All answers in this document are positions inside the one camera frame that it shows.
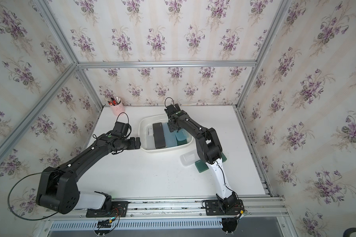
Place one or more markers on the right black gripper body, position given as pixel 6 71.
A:
pixel 171 128

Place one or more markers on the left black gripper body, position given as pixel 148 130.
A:
pixel 132 144

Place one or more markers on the white plastic storage box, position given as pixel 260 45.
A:
pixel 150 121

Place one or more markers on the light teal pencil case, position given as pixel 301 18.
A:
pixel 170 138
pixel 181 135

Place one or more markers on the black pencil case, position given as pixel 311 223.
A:
pixel 159 136

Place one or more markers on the dark green pencil case front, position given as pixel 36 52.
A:
pixel 202 166

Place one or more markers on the dark green pencil case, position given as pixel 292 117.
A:
pixel 202 166
pixel 181 142

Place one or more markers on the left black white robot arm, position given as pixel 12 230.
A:
pixel 58 189

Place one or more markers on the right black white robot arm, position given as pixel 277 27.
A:
pixel 209 150

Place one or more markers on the clear pencil case front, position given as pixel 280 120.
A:
pixel 189 158

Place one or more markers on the pink pen holder cup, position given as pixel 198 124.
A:
pixel 117 109

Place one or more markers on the pens in cup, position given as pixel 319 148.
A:
pixel 114 101

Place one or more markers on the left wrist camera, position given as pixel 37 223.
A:
pixel 121 129

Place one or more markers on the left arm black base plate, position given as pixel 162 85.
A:
pixel 109 210

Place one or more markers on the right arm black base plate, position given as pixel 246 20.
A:
pixel 216 208

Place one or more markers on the aluminium front rail frame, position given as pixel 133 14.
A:
pixel 165 214

